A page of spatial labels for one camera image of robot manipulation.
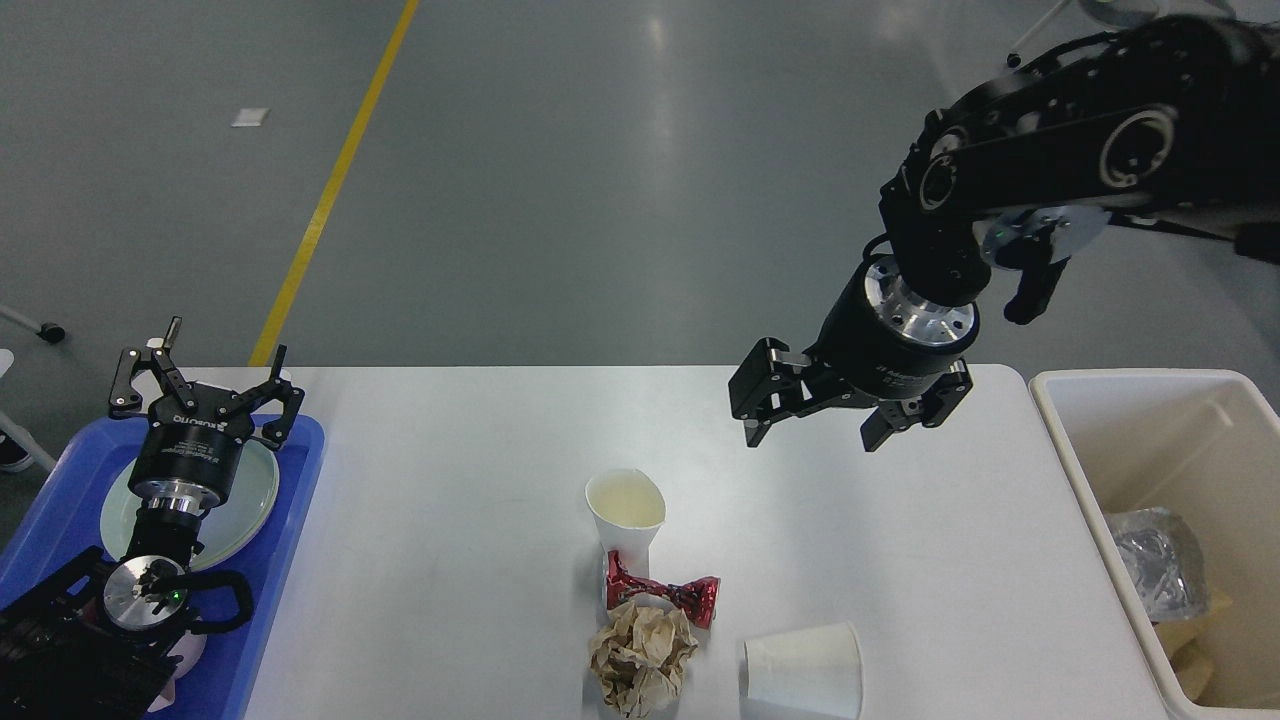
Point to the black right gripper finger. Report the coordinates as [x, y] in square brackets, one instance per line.
[774, 383]
[929, 410]

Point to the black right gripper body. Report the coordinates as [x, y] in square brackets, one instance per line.
[883, 340]

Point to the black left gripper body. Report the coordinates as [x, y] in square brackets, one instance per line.
[188, 463]

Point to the mint green plate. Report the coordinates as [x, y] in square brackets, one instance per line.
[118, 513]

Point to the pink mug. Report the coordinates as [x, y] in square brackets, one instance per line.
[186, 653]

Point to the white paper cup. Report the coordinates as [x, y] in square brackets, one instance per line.
[628, 510]
[816, 669]

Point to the red foil candy wrapper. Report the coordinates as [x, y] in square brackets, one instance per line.
[697, 599]

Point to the aluminium foil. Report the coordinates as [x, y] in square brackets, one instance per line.
[1164, 561]

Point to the brown paper ball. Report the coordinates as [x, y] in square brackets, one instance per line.
[640, 658]

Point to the brown paper bag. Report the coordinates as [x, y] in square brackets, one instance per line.
[1181, 642]

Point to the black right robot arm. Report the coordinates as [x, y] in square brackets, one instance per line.
[1173, 120]

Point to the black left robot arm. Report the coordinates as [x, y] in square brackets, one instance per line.
[95, 638]

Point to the chair leg with caster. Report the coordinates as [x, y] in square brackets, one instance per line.
[49, 332]

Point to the blue plastic tray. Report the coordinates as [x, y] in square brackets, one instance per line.
[64, 520]

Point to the white plastic bin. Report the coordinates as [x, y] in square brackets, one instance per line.
[1202, 443]

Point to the white floor marker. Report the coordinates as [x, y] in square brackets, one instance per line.
[250, 117]

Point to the white office chair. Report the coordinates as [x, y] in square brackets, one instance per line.
[1116, 16]

